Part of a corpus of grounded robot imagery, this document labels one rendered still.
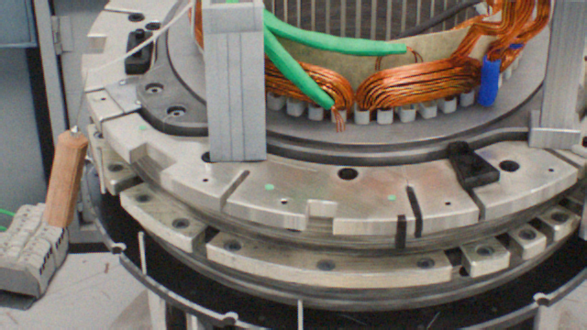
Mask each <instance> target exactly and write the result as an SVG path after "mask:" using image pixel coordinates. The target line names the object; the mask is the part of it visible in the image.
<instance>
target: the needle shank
mask: <svg viewBox="0 0 587 330"><path fill-rule="evenodd" d="M87 74H88V70H87V72H86V77H85V80H84V84H83V92H82V97H81V102H80V107H79V112H78V116H76V122H75V126H72V127H71V129H70V132H69V136H68V138H69V140H72V141H79V140H80V138H81V131H82V130H81V128H80V127H78V126H79V121H80V115H81V111H82V106H83V98H84V88H85V87H86V83H87Z"/></svg>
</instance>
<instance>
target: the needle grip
mask: <svg viewBox="0 0 587 330"><path fill-rule="evenodd" d="M69 132H70V130H67V131H65V133H63V134H61V135H60V137H59V141H58V146H56V151H55V156H54V161H53V166H52V172H51V176H50V186H49V190H48V196H47V201H46V205H45V211H44V215H43V217H44V218H45V220H46V222H47V224H48V225H49V226H54V227H58V228H64V227H66V226H68V225H69V224H71V223H72V217H73V212H75V208H74V207H76V203H77V198H78V193H79V189H80V184H81V179H82V174H83V166H84V161H85V157H86V152H87V148H88V143H89V141H88V140H87V138H86V137H85V135H84V134H83V132H81V138H80V140H79V141H72V140H69V138H68V136H69Z"/></svg>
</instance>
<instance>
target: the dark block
mask: <svg viewBox="0 0 587 330"><path fill-rule="evenodd" d="M150 37H153V32H152V31H145V29H143V28H136V29H135V30H134V31H130V32H129V34H128V42H127V53H125V54H128V53H129V52H131V51H132V50H133V49H134V48H135V47H138V46H139V45H140V44H143V43H144V42H147V40H148V39H150ZM152 49H153V41H151V42H150V43H148V44H147V45H146V46H144V47H143V48H140V49H138V51H136V52H135V53H132V54H131V55H130V56H128V57H125V58H124V69H125V74H145V73H146V72H147V71H148V70H149V69H150V65H151V57H152Z"/></svg>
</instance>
